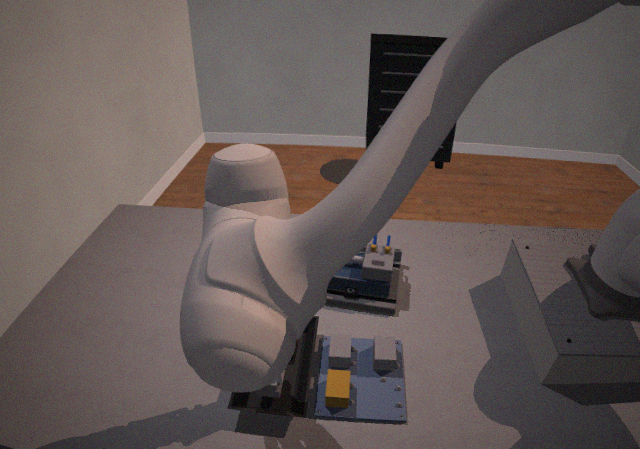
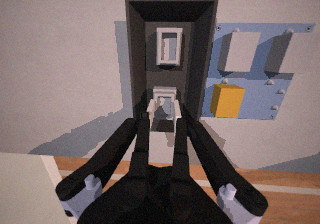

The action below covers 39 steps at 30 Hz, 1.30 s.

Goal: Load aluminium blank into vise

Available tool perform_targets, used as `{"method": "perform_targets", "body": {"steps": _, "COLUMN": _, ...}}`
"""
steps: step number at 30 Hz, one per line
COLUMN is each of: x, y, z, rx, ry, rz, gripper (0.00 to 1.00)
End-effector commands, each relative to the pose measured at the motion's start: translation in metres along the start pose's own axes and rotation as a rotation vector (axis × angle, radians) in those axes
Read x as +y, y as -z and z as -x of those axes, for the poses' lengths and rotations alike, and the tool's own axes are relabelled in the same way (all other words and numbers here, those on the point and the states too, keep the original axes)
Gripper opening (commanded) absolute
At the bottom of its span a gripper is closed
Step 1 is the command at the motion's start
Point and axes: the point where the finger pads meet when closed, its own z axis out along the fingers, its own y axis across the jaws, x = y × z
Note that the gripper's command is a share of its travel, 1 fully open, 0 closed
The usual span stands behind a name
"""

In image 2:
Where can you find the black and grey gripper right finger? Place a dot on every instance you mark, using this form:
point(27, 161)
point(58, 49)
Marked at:
point(238, 199)

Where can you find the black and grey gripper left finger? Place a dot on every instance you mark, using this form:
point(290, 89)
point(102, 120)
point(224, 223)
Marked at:
point(84, 185)

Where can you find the orange-yellow block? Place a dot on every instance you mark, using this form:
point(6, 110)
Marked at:
point(226, 100)

